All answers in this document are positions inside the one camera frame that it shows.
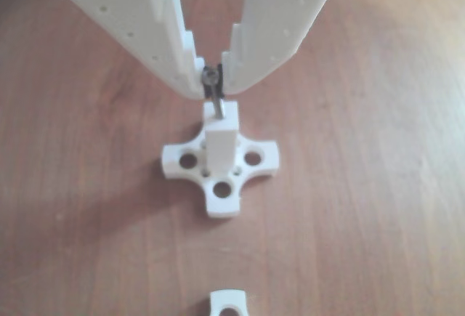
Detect silver metal screw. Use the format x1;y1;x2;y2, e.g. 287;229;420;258
201;67;227;119

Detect white cross-base post stand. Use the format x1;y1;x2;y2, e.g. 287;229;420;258
209;288;250;316
161;100;280;220

